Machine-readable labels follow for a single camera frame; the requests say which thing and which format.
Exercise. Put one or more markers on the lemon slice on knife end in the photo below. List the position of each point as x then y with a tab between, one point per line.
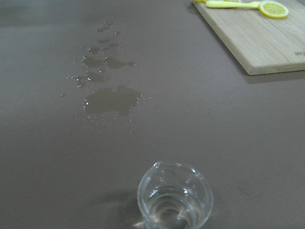
273	9

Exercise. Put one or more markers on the clear glass cup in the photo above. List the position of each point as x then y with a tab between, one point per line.
174	196

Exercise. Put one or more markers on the yellow plastic knife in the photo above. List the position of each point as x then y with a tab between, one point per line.
226	4

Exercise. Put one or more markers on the bamboo cutting board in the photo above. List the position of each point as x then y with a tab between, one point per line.
262	45

